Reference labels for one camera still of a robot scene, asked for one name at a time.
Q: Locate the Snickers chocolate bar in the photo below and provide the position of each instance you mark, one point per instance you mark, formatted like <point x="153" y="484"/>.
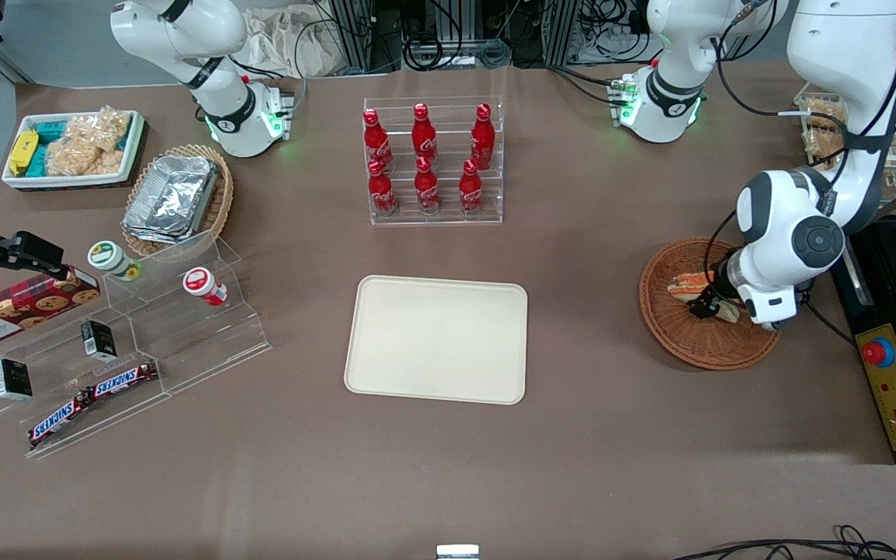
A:
<point x="125" y="379"/>
<point x="57" y="420"/>

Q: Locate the teal snack pack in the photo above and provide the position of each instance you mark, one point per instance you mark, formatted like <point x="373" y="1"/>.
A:
<point x="50" y="131"/>
<point x="38" y="160"/>

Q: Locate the green lid small cup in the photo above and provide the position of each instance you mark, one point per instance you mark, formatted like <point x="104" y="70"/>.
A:
<point x="106" y="255"/>

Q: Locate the clear acrylic stepped display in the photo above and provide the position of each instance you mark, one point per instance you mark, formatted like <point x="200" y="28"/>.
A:
<point x="207" y="342"/>

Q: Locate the clear rice cracker bag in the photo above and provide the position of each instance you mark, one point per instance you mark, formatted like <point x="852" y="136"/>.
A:
<point x="111" y="124"/>
<point x="75" y="157"/>

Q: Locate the stacked aluminium foil containers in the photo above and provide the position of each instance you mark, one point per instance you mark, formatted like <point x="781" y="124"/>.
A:
<point x="172" y="198"/>

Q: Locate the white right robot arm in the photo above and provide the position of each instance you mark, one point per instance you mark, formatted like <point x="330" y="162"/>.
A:
<point x="218" y="93"/>

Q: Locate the oval light wicker basket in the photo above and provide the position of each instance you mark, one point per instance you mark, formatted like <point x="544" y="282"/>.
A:
<point x="220" y="208"/>

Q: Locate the beige cloth bag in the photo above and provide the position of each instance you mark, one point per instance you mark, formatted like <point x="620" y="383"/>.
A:
<point x="285" y="43"/>

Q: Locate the round brown wicker basket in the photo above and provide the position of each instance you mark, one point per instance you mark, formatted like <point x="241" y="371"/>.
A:
<point x="689" y="346"/>

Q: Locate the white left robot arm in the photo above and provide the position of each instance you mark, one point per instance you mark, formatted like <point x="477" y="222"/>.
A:
<point x="845" y="47"/>

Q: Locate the red emergency stop button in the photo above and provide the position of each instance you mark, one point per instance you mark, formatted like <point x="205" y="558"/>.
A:
<point x="877" y="353"/>

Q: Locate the white rectangular snack bin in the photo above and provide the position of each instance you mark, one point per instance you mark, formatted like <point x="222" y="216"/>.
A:
<point x="75" y="180"/>

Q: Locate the red tartan cookie box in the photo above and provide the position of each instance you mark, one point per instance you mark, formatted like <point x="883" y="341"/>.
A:
<point x="28" y="307"/>

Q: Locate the yellow snack pack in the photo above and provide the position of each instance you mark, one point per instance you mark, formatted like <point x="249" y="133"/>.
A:
<point x="22" y="152"/>

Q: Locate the red cola bottle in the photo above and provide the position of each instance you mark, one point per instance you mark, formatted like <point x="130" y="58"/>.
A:
<point x="427" y="188"/>
<point x="482" y="136"/>
<point x="376" y="140"/>
<point x="470" y="190"/>
<point x="381" y="190"/>
<point x="424" y="134"/>

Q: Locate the cream rectangular plastic tray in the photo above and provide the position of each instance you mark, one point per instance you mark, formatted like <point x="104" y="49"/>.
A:
<point x="436" y="338"/>

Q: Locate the black equipment base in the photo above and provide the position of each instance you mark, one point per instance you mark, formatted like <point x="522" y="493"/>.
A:
<point x="876" y="272"/>

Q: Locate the triangular sandwich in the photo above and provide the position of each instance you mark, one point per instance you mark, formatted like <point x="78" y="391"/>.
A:
<point x="681" y="286"/>

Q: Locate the aluminium profile frame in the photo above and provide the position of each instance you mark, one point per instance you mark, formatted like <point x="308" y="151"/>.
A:
<point x="358" y="35"/>

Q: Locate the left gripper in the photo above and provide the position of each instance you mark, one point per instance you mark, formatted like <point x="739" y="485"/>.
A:
<point x="715" y="286"/>

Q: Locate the small black box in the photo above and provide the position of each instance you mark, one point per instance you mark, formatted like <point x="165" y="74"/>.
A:
<point x="98" y="341"/>
<point x="12" y="379"/>

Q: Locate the clear acrylic bottle rack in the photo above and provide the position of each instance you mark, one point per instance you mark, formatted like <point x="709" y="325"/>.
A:
<point x="495" y="211"/>

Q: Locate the red lid small cup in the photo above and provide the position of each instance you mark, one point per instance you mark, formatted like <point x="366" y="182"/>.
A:
<point x="199" y="281"/>

